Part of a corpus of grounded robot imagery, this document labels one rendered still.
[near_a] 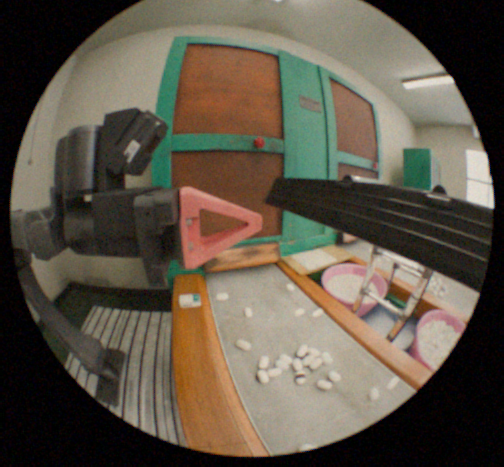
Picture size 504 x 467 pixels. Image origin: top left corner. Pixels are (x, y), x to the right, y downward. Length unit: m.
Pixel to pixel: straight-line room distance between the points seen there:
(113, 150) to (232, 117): 0.53
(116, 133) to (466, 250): 0.31
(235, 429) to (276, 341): 0.25
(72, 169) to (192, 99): 0.55
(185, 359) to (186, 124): 0.67
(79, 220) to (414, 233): 0.31
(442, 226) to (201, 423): 0.42
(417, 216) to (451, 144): 5.19
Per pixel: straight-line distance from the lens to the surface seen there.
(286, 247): 0.73
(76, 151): 0.17
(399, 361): 0.48
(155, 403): 0.51
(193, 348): 0.41
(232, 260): 0.60
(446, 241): 0.19
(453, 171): 5.24
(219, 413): 0.35
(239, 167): 0.60
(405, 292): 0.73
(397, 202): 0.21
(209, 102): 0.65
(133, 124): 0.15
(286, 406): 0.38
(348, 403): 0.41
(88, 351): 0.44
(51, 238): 0.20
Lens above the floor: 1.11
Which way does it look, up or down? 13 degrees down
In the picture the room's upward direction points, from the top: straight up
